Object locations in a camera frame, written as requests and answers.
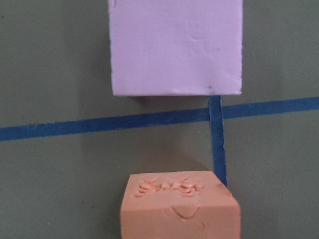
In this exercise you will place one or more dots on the light pink foam block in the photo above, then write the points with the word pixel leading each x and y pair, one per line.
pixel 176 47

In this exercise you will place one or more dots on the orange foam block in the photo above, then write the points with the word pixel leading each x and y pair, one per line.
pixel 179 205

